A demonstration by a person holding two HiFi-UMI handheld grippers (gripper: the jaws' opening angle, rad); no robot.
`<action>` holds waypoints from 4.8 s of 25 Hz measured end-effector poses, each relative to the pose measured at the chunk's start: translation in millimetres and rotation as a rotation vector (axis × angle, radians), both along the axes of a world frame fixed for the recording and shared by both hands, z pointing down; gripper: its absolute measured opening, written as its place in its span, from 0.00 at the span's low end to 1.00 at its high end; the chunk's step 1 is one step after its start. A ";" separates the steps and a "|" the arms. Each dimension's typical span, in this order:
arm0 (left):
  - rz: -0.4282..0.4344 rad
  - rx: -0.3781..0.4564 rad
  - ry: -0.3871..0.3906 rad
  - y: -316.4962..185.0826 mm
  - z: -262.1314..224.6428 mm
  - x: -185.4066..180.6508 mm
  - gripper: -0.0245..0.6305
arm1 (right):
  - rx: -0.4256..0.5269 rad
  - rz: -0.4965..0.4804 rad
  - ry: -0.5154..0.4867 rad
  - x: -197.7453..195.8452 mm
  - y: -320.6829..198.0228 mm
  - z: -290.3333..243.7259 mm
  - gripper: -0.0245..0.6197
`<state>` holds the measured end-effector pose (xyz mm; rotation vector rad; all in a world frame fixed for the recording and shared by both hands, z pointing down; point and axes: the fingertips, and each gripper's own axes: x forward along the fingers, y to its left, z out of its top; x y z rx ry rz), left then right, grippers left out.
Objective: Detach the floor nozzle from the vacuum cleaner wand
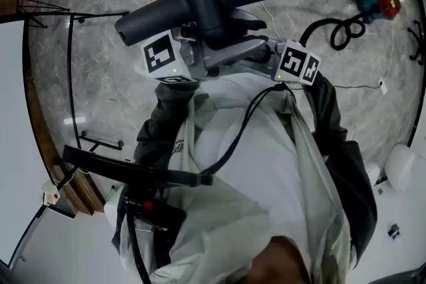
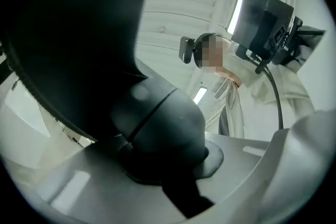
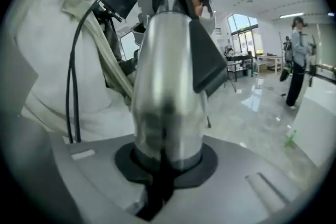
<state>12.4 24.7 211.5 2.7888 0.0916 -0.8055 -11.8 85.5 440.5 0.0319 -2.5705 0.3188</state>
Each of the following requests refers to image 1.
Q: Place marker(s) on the black metal desk leg frame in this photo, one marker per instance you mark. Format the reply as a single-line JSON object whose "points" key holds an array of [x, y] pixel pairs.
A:
{"points": [[69, 76]]}

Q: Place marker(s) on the white rounded chair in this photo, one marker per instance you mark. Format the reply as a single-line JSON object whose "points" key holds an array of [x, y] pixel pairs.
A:
{"points": [[399, 168], [111, 213], [372, 174]]}

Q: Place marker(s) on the person's torso in white clothing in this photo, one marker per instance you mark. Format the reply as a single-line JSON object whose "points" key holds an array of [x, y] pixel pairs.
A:
{"points": [[266, 149]]}

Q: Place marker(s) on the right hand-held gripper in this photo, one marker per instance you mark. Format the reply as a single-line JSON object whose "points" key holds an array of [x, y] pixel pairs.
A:
{"points": [[293, 63]]}

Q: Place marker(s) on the white box with red button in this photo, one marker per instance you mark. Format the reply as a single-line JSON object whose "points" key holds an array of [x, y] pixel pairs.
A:
{"points": [[50, 194]]}

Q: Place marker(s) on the white power socket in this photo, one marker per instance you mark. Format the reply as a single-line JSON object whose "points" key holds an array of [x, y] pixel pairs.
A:
{"points": [[383, 86]]}

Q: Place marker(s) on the person's left forearm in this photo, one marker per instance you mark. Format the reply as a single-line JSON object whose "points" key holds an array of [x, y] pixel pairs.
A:
{"points": [[166, 116]]}

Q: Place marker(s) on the person's face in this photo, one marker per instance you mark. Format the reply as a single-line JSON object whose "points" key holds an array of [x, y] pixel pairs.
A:
{"points": [[286, 262]]}

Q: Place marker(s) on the black box with red button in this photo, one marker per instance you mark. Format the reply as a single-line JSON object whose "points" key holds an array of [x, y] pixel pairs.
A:
{"points": [[163, 214]]}

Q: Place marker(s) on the vacuum floor nozzle with tube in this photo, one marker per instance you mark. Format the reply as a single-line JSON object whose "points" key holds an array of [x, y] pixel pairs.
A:
{"points": [[159, 15]]}

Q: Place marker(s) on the green bottle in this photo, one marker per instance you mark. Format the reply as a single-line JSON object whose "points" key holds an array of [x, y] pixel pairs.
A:
{"points": [[112, 193]]}

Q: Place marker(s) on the white desk with wooden edge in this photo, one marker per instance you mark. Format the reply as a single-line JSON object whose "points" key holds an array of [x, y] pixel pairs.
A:
{"points": [[33, 109]]}

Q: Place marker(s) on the person's right forearm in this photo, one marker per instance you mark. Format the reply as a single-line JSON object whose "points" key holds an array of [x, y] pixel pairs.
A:
{"points": [[326, 109]]}

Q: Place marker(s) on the black office chair base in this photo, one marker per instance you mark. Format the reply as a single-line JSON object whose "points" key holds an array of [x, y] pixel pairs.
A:
{"points": [[419, 43]]}

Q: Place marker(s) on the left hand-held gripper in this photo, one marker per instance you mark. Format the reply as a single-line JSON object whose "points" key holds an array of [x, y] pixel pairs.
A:
{"points": [[159, 56]]}

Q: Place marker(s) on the small dark gadget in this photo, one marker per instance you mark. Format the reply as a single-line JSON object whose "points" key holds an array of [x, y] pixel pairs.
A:
{"points": [[394, 230]]}

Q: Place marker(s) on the green and red vacuum cleaner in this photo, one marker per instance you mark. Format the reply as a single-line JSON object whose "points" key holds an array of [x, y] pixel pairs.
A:
{"points": [[369, 0]]}

